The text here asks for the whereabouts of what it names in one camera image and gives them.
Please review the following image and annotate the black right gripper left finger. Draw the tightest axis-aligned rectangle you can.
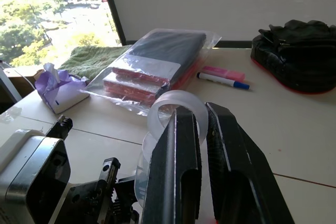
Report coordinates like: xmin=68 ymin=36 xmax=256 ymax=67
xmin=141 ymin=105 xmax=203 ymax=224

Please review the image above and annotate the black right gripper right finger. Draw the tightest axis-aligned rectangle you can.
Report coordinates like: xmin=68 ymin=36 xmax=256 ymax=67
xmin=205 ymin=102 xmax=295 ymax=224

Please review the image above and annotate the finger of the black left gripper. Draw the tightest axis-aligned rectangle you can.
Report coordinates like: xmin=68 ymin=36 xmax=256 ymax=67
xmin=46 ymin=115 xmax=74 ymax=140
xmin=98 ymin=157 xmax=122 ymax=183

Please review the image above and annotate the clear tape roll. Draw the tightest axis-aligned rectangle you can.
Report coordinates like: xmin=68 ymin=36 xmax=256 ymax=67
xmin=133 ymin=90 xmax=208 ymax=209

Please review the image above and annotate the purple and white tissue box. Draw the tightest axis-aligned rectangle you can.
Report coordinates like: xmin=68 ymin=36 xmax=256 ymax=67
xmin=35 ymin=62 xmax=91 ymax=115

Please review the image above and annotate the brown cardboard box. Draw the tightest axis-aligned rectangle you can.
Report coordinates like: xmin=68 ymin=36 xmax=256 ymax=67
xmin=3 ymin=65 xmax=44 ymax=91

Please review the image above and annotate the green towel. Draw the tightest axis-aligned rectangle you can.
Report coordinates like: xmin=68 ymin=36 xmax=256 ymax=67
xmin=59 ymin=45 xmax=132 ymax=80

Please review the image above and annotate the red flat pack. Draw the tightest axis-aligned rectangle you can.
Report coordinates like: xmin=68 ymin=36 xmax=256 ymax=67
xmin=102 ymin=73 xmax=164 ymax=102
xmin=111 ymin=67 xmax=170 ymax=84

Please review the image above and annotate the white marker with blue cap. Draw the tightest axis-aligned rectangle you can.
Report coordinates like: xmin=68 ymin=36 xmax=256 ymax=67
xmin=196 ymin=71 xmax=250 ymax=90

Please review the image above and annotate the clear plastic zip bag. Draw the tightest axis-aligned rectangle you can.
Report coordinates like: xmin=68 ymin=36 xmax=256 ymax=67
xmin=85 ymin=28 xmax=223 ymax=117

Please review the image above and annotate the pink highlighter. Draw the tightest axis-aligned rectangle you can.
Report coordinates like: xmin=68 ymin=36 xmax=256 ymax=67
xmin=202 ymin=65 xmax=246 ymax=82

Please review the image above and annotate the black folded cloth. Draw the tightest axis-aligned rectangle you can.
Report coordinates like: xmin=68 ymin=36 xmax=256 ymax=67
xmin=130 ymin=31 xmax=208 ymax=83

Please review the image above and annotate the black bag with red base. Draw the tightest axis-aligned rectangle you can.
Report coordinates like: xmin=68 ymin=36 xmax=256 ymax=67
xmin=250 ymin=19 xmax=336 ymax=95

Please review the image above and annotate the black window frame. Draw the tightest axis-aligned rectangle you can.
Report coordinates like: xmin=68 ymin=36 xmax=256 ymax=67
xmin=98 ymin=0 xmax=127 ymax=47

